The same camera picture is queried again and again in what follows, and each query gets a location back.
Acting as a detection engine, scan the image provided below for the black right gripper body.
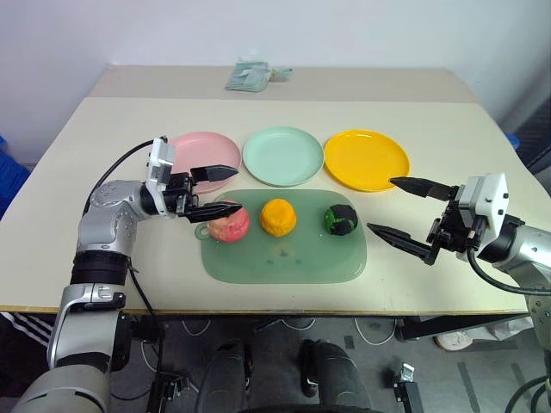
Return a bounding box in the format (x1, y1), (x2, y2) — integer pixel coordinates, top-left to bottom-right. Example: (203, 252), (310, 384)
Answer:
(425, 185), (481, 255)

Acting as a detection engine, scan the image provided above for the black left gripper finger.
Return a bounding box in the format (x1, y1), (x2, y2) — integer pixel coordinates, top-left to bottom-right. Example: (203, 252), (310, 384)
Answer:
(185, 203), (245, 225)
(189, 164), (239, 183)

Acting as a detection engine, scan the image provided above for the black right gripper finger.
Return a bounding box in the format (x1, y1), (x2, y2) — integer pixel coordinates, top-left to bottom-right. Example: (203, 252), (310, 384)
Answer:
(366, 222), (440, 266)
(389, 176), (458, 201)

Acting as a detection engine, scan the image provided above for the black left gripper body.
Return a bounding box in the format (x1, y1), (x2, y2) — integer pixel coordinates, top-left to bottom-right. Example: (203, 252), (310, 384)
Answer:
(163, 171), (200, 220)

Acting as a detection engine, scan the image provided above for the pink plate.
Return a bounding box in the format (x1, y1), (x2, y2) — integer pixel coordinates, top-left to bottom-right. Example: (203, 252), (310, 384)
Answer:
(170, 131), (241, 194)

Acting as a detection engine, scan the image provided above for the pink peach toy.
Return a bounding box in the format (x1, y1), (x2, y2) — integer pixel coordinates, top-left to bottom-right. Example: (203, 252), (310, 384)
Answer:
(207, 199), (251, 244)

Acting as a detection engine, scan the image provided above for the yellow plate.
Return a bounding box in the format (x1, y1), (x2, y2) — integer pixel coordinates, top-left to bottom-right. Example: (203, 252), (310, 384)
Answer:
(323, 129), (411, 194)

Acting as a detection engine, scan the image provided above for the dark green black toy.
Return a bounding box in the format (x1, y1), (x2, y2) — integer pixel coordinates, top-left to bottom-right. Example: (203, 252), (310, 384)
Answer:
(322, 203), (359, 237)

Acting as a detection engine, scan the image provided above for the orange fruit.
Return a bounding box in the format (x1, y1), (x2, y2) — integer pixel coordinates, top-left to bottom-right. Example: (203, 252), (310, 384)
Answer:
(259, 198), (299, 237)

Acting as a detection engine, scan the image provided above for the mint green plate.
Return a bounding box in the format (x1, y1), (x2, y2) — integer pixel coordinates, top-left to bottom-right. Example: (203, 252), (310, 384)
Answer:
(242, 125), (325, 188)

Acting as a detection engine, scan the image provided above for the green translucent cutting board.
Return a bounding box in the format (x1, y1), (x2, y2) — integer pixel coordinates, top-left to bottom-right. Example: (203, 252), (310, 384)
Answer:
(195, 188), (368, 284)

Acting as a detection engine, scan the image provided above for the folded green cloth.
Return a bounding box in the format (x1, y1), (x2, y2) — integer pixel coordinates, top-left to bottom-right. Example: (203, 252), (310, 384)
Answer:
(224, 56), (294, 92)

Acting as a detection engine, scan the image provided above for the white shoe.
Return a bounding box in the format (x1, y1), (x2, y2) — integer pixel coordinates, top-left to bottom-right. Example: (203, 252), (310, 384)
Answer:
(432, 329), (478, 352)

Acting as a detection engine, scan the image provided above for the dark rounded robot leg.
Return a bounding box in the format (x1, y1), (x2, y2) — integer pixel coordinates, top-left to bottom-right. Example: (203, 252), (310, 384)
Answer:
(297, 338), (374, 413)
(199, 339), (252, 413)

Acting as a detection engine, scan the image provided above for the blue plastic crate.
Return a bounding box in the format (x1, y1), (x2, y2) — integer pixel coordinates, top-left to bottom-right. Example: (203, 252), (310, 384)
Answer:
(0, 135), (31, 221)

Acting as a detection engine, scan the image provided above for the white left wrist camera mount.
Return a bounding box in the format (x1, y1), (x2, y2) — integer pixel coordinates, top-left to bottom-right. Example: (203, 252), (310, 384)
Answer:
(145, 137), (177, 215)

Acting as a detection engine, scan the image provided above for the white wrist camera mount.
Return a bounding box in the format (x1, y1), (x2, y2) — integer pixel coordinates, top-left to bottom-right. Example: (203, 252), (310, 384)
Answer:
(454, 172), (510, 262)
(145, 137), (177, 215)

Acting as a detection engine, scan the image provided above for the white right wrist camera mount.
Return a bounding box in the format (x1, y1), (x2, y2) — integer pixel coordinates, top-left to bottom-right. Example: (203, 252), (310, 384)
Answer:
(454, 172), (510, 262)

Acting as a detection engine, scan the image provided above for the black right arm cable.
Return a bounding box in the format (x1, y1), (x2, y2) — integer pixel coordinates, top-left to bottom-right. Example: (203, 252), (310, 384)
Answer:
(467, 214), (551, 297)

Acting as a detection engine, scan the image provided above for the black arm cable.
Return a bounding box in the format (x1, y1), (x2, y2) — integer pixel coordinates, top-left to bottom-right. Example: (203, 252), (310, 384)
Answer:
(467, 214), (551, 297)
(84, 136), (168, 216)

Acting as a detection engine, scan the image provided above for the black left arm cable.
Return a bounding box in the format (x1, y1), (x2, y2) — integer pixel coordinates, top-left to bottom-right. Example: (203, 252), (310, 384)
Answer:
(84, 136), (168, 216)

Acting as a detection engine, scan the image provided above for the white floor cable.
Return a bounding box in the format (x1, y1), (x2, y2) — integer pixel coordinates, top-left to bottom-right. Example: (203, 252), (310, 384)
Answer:
(353, 317), (399, 346)

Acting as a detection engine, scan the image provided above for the black table frame bar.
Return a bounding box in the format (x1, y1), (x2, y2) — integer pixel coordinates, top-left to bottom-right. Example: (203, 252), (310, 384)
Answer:
(394, 313), (531, 342)

